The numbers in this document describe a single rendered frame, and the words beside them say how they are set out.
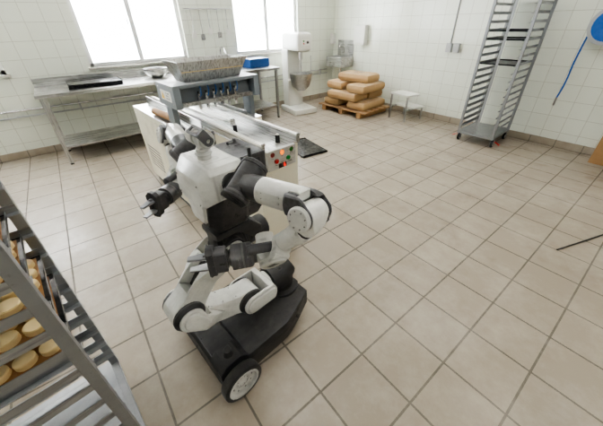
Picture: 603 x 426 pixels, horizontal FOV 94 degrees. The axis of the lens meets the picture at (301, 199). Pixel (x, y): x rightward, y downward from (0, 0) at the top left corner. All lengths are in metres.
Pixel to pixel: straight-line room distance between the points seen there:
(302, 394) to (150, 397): 0.74
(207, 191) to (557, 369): 1.93
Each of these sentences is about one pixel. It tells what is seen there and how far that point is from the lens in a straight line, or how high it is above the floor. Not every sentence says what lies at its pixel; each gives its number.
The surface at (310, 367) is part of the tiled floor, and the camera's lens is 1.73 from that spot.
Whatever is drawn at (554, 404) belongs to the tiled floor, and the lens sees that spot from 2.02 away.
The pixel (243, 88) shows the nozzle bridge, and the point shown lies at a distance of 2.62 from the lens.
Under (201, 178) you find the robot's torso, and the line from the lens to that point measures 1.05.
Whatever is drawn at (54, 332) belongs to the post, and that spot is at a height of 0.90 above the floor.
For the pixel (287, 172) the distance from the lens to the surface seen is 2.04.
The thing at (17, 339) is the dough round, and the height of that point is 0.87.
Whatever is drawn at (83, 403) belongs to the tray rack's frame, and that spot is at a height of 0.15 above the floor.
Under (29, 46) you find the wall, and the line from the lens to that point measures 5.30.
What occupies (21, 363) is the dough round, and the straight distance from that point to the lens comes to 1.13.
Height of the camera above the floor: 1.54
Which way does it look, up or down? 32 degrees down
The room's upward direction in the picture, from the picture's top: 1 degrees counter-clockwise
